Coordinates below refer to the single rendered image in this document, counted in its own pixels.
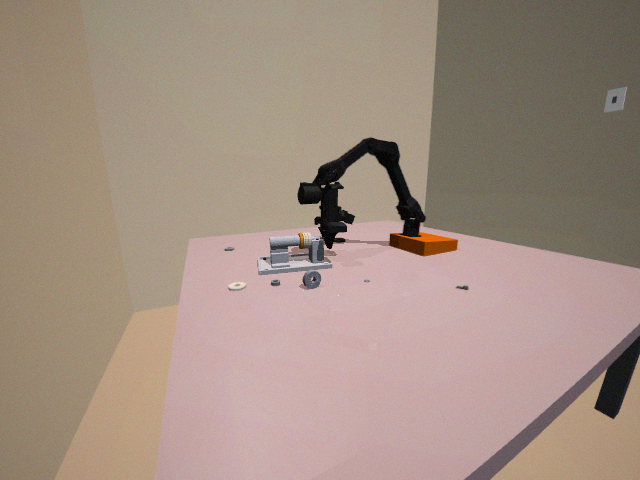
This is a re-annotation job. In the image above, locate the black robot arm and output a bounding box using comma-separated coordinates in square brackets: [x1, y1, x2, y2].
[297, 137, 426, 237]

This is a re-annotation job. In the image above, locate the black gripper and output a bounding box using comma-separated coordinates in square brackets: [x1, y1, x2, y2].
[314, 203, 347, 249]

